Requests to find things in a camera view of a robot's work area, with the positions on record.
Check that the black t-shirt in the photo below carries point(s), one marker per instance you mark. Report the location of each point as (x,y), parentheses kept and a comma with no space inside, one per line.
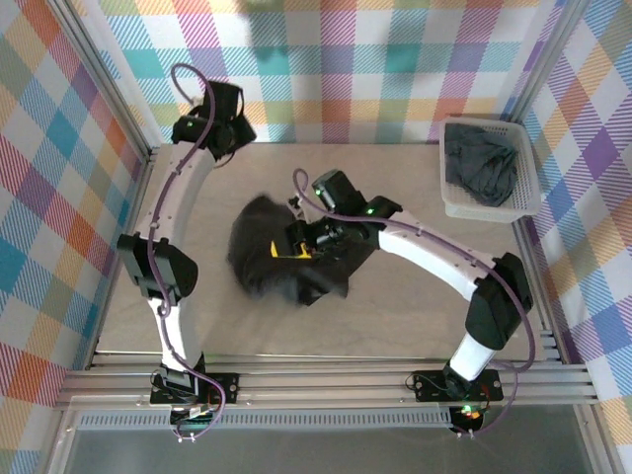
(257,247)

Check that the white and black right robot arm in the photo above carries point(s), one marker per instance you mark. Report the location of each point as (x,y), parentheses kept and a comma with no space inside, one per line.
(434,252)

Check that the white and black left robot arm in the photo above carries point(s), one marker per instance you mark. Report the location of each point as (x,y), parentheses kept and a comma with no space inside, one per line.
(173,197)

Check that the grey crumpled t-shirt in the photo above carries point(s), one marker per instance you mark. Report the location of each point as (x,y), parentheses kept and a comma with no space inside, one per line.
(479,168)

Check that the plaid backdrop cloth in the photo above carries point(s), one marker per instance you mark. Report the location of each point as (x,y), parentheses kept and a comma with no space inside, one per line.
(345,59)

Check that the white plastic basket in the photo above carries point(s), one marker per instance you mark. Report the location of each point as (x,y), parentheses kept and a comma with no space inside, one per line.
(526,192)

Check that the small electronics board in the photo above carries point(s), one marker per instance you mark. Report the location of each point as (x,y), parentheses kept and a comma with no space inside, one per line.
(469,415)
(195,417)

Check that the grey metal panel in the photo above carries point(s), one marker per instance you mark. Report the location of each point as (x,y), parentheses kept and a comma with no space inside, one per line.
(321,451)

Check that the aluminium corner post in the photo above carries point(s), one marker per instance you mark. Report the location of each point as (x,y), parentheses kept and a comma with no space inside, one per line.
(548,59)
(106,84)

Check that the long aluminium frame rail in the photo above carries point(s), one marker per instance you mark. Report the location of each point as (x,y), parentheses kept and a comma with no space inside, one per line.
(321,385)

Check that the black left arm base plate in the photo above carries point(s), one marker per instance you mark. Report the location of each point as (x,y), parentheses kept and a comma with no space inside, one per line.
(229,385)

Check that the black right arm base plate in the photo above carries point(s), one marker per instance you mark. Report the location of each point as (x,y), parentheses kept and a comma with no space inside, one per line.
(424,390)

